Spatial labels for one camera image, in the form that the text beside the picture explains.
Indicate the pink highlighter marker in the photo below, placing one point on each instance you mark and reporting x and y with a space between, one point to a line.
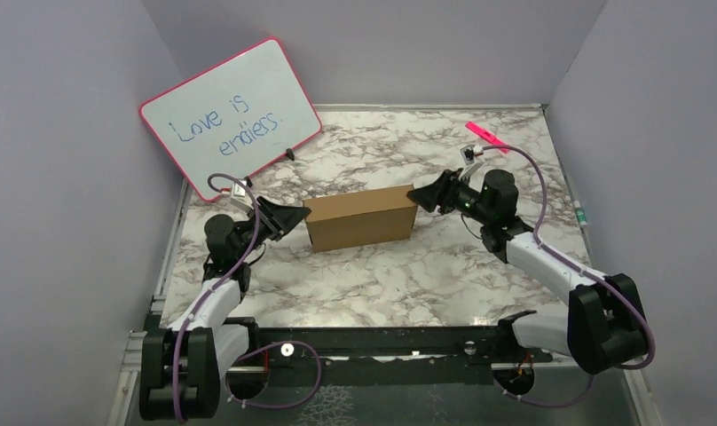
487 136

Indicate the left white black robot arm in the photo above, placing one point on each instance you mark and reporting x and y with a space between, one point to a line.
183 366

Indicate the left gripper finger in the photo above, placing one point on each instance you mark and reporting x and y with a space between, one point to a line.
278 229
268 209

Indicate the green capped marker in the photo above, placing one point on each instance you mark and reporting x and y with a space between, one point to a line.
580 214

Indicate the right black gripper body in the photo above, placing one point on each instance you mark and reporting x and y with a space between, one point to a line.
467 201

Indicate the pink framed whiteboard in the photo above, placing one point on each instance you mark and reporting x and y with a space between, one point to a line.
236 118

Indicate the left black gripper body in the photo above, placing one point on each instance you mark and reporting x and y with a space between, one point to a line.
254 233

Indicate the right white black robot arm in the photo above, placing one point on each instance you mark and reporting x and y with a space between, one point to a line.
604 325

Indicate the brown cardboard box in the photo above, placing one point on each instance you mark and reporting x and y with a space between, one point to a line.
350 220

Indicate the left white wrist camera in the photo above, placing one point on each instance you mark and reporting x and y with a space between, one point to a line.
238 198

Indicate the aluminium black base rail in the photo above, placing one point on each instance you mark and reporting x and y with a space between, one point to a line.
415 376

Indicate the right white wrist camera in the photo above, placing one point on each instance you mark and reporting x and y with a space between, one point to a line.
470 155

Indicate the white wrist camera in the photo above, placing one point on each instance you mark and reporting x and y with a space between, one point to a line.
470 155
238 198

